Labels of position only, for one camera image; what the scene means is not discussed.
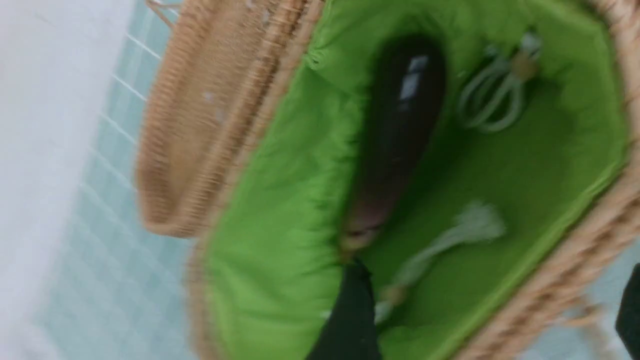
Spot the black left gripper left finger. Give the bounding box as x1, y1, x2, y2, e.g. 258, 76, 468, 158
306, 260, 383, 360

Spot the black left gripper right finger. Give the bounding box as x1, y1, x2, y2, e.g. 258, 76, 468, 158
615, 263, 640, 346

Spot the dark purple toy eggplant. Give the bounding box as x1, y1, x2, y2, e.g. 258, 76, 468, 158
339, 33, 448, 255

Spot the woven rattan basket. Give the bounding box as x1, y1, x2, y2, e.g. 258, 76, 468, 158
189, 0, 639, 360

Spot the green checkered tablecloth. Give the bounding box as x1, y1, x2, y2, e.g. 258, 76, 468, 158
38, 0, 195, 360

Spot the woven basket lid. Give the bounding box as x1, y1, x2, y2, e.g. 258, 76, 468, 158
135, 0, 325, 239

